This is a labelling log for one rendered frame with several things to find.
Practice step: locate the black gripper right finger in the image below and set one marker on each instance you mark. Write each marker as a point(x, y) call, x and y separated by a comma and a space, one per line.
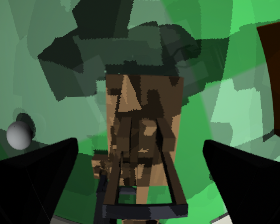
point(249, 184)

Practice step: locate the grey ball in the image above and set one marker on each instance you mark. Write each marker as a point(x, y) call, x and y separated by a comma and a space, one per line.
point(19, 135)

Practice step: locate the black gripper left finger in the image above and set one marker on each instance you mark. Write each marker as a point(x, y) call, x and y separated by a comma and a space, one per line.
point(31, 184)

